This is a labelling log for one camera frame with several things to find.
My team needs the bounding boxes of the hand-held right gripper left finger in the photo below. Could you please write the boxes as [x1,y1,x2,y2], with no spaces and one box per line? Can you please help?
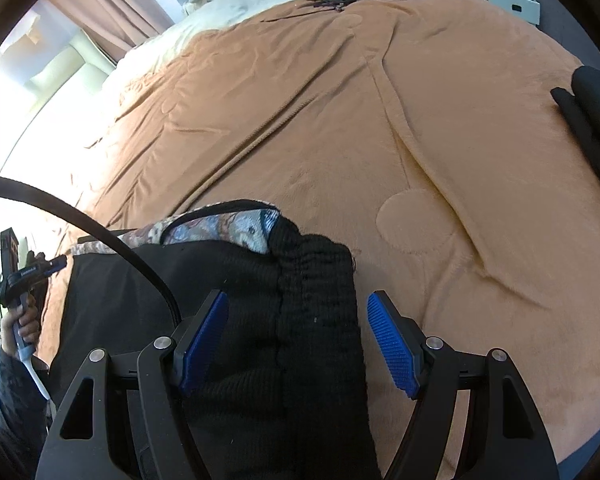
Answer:
[34,289,230,480]

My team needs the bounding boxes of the folded black pants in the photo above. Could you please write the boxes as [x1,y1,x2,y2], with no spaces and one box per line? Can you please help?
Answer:
[550,66,600,242]

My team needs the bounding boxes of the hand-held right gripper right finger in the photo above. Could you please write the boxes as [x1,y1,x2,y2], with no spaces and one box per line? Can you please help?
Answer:
[366,289,562,480]

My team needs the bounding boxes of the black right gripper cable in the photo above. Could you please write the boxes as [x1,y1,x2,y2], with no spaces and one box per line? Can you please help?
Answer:
[0,173,182,329]

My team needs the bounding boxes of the white left gripper cable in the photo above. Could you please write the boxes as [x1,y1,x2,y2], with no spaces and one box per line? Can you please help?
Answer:
[21,349,57,405]

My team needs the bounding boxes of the person's left hand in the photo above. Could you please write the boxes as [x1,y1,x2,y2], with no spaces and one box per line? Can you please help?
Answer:
[0,250,48,357]

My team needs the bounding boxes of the black knit pants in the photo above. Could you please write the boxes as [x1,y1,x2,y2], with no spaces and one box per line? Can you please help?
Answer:
[180,212,382,480]

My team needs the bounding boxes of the pink curtain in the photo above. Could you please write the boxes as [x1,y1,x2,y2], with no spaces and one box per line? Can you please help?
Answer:
[45,0,222,67]

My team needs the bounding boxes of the bear patterned pants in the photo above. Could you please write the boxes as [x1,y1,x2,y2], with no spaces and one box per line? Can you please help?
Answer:
[70,200,284,257]

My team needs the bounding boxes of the person's left forearm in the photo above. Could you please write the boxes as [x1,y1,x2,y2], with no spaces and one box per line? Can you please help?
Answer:
[0,346,57,463]

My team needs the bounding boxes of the brown bed blanket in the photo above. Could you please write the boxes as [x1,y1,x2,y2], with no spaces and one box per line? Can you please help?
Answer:
[39,0,600,467]

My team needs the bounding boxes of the cream padded headboard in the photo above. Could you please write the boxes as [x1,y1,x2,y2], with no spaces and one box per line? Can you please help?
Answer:
[0,27,117,203]

